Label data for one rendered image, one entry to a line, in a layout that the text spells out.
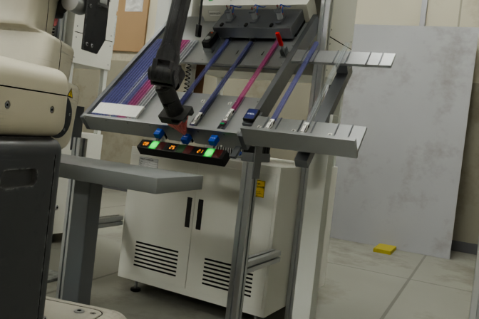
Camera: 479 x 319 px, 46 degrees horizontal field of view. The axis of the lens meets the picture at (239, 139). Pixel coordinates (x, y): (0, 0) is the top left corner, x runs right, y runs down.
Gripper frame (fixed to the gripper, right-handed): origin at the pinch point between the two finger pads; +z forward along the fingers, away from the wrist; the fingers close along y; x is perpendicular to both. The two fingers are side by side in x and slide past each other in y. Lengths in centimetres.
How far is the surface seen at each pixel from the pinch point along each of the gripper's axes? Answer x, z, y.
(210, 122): -7.4, 1.3, -6.0
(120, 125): -0.9, 2.3, 29.7
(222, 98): -19.7, 1.5, -4.3
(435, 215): -157, 222, -40
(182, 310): 28, 73, 13
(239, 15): -64, -4, 9
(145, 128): -1.1, 2.1, 17.9
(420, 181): -174, 208, -27
